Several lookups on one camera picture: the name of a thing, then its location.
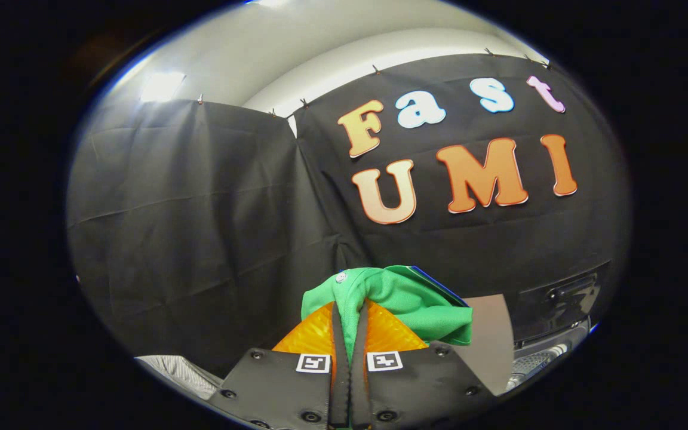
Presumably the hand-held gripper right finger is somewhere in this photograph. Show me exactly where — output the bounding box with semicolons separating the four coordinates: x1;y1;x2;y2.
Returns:
350;299;498;430

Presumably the grey washing machine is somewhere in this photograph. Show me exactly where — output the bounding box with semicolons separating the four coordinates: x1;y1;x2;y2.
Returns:
504;317;593;392

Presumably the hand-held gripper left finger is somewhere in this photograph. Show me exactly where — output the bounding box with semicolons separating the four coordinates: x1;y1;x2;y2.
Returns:
208;300;352;430

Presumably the black backdrop cloth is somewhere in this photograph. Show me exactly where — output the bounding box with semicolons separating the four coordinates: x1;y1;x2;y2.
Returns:
66;53;631;380

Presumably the grey box stand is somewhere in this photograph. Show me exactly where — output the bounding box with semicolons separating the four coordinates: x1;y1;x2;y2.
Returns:
451;294;515;397

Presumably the green polo shirt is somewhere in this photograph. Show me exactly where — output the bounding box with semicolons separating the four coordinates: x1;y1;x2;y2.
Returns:
301;265;474;365

